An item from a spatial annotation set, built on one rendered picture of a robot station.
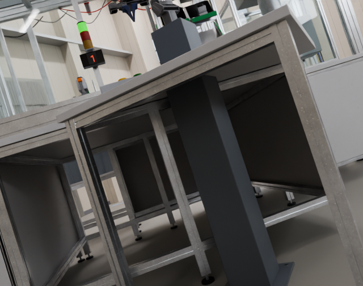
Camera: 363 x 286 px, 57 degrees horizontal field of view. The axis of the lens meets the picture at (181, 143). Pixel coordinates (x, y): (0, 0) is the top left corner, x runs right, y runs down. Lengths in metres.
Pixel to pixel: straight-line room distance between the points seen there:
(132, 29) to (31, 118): 8.34
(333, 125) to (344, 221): 1.64
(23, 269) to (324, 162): 1.21
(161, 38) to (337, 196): 0.84
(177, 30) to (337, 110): 1.59
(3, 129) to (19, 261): 0.56
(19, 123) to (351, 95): 2.15
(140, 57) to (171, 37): 8.24
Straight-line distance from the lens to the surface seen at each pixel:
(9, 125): 1.65
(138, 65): 9.59
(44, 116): 1.61
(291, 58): 0.97
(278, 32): 0.99
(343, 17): 2.92
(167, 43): 1.35
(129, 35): 9.87
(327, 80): 2.64
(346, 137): 2.65
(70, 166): 3.63
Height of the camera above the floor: 0.58
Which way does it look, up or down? 2 degrees up
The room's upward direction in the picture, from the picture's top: 18 degrees counter-clockwise
